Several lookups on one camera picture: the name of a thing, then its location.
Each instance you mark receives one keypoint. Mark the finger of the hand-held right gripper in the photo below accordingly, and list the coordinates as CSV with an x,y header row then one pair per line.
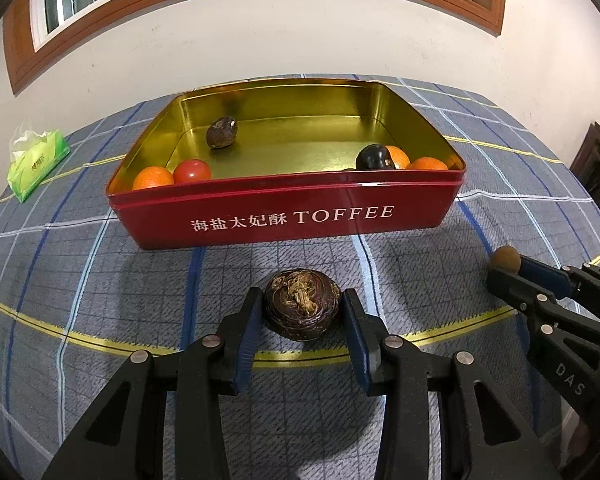
x,y
510,282
545,274

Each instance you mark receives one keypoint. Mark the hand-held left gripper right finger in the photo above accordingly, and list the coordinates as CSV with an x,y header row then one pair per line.
x,y
357,345

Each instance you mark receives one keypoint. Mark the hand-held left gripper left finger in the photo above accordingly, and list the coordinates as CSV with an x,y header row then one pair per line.
x,y
247,345

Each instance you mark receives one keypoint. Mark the brown fuzzy kiwi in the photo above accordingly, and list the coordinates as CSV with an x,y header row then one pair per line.
x,y
505,259

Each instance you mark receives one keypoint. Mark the large fibrous water chestnut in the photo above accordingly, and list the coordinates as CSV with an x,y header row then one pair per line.
x,y
302,305

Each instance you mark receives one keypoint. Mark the red and gold tin box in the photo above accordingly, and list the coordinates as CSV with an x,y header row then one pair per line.
x,y
280,215

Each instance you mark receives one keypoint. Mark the large orange mandarin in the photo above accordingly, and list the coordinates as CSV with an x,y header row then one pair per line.
x,y
401,157

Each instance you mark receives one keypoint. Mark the dark purple plum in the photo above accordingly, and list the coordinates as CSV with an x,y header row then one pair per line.
x,y
375,156

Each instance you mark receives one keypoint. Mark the small mandarin with stem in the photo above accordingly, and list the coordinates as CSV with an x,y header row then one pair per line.
x,y
152,178

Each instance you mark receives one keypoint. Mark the water chestnut with white mark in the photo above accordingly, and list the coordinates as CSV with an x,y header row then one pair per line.
x,y
222,131

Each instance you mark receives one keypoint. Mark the blue plaid cloth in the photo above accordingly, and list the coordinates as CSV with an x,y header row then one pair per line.
x,y
80,285

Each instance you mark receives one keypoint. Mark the red tomato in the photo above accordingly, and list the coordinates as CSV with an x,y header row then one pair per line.
x,y
192,171

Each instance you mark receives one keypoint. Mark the green tissue pack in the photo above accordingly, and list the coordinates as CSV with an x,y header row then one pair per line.
x,y
35,165

